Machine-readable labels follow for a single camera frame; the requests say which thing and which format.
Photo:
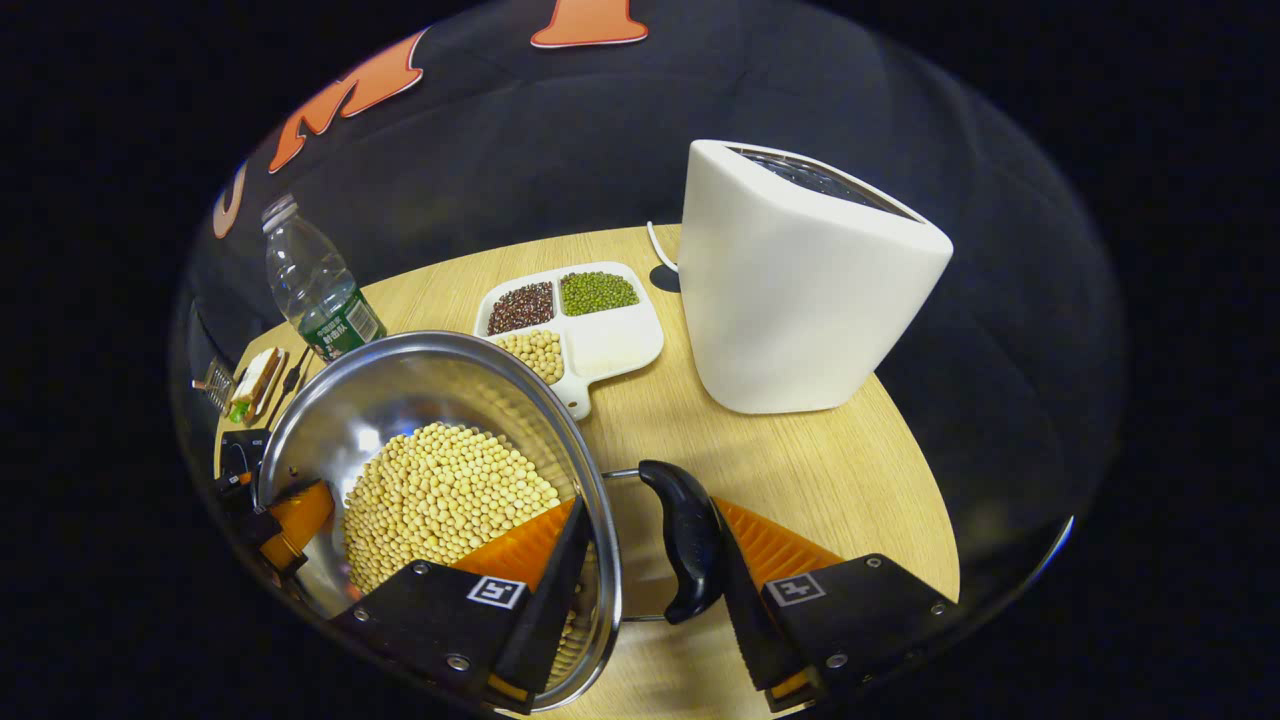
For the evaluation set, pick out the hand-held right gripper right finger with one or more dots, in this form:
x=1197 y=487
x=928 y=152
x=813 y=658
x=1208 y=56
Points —
x=750 y=630

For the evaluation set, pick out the clear plastic water bottle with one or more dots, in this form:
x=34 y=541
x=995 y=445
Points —
x=315 y=290

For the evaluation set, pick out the pile of yellow soybeans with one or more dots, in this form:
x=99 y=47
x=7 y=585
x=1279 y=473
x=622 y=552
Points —
x=440 y=500

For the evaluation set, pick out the black induction cooktop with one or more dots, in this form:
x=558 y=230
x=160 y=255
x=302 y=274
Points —
x=240 y=452

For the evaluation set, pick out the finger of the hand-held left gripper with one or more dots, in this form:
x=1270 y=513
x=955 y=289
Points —
x=298 y=520

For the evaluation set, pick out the small heap of soybeans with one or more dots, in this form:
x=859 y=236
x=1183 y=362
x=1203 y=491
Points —
x=537 y=352

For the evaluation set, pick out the white toaster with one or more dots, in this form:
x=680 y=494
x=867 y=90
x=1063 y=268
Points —
x=790 y=290

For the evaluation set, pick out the pile of red beans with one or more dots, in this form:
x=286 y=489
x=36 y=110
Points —
x=520 y=307

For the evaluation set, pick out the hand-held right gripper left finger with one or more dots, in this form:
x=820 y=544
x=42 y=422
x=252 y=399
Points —
x=545 y=620

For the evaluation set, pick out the black backdrop cloth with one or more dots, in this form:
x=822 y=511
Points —
x=560 y=150

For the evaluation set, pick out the sandwich with lettuce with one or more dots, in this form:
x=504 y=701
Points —
x=255 y=385

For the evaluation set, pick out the stainless steel pot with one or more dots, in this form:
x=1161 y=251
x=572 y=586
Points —
x=400 y=390

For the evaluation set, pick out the pile of green mung beans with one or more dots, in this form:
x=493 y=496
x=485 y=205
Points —
x=598 y=292

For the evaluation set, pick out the white divided tray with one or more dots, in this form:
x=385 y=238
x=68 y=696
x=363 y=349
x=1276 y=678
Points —
x=620 y=345

